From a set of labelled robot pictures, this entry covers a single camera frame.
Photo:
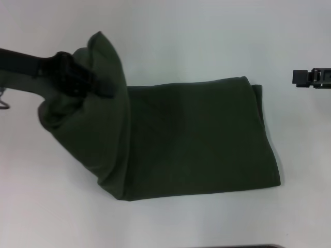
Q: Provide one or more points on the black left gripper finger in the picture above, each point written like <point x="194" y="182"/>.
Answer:
<point x="101" y="84"/>

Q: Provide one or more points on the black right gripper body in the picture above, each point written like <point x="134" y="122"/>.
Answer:
<point x="322" y="78"/>

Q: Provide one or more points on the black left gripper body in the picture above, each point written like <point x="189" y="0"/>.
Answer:
<point x="38" y="69"/>

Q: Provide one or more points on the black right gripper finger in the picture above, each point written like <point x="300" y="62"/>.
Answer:
<point x="303" y="84"/>
<point x="300" y="75"/>

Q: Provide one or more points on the dark flat panel edge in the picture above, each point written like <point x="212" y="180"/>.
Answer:
<point x="254" y="246"/>

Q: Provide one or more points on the dark green t-shirt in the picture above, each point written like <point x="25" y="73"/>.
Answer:
<point x="160" y="129"/>

